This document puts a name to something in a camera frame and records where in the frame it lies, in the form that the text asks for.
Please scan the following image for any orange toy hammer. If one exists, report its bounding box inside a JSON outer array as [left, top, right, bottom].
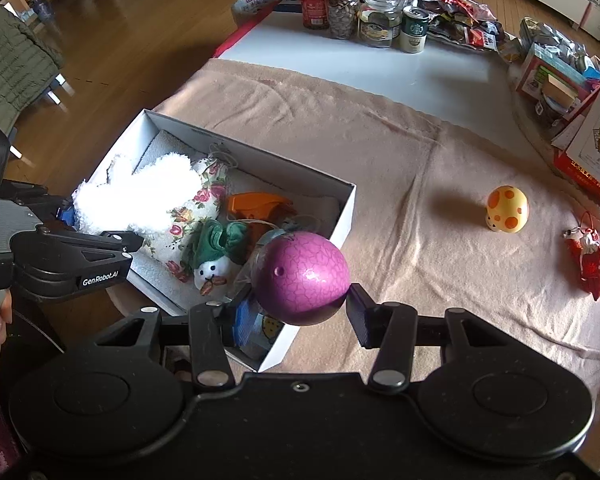
[[224, 192, 296, 241]]

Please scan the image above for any round woven mat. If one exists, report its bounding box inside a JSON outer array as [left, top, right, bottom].
[[508, 74, 556, 162]]

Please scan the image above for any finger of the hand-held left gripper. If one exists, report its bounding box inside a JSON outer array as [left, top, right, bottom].
[[0, 178, 77, 234], [10, 225, 145, 267]]

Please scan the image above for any green hat snowman plush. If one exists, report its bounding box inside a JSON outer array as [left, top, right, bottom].
[[182, 219, 249, 302]]

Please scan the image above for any green quilted jacket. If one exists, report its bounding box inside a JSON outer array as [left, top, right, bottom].
[[0, 2, 66, 137]]

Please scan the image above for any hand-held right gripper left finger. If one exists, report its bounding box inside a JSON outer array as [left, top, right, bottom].
[[95, 301, 237, 393]]

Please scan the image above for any pile of silver packets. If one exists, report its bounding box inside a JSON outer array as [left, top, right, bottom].
[[519, 15, 600, 76]]

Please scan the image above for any purple toy egg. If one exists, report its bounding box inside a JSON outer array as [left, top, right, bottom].
[[251, 231, 351, 327]]

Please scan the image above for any pile of snack packets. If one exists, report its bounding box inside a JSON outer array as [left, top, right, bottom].
[[389, 0, 523, 64]]

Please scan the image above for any floral drawstring bag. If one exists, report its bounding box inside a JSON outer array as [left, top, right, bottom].
[[144, 157, 231, 284]]

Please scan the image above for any red embroidered pouch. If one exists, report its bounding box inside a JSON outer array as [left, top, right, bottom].
[[562, 211, 600, 302]]

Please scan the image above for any desk calendar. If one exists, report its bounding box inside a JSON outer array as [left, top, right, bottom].
[[552, 84, 600, 211]]

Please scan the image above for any yellow mushroom toy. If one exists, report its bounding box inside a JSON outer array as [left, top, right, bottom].
[[485, 184, 531, 234]]

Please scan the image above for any colourful cardboard box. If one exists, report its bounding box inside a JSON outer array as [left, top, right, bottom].
[[515, 42, 593, 129]]

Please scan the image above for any beige blanket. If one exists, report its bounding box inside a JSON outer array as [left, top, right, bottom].
[[109, 58, 600, 462]]

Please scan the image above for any blue sachet bag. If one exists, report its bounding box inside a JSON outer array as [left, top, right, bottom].
[[229, 214, 326, 361]]

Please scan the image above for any white green drink can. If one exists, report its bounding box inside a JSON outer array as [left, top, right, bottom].
[[398, 5, 429, 55]]

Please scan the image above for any white cardboard box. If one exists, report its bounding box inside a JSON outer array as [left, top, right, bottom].
[[77, 108, 357, 374]]

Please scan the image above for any yellow lid seed jar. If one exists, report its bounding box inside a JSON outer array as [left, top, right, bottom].
[[325, 0, 361, 41]]

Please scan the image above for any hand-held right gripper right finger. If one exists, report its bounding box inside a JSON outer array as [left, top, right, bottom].
[[346, 283, 506, 394]]

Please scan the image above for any glass jar dark label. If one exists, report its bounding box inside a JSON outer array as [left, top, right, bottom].
[[358, 0, 403, 49]]

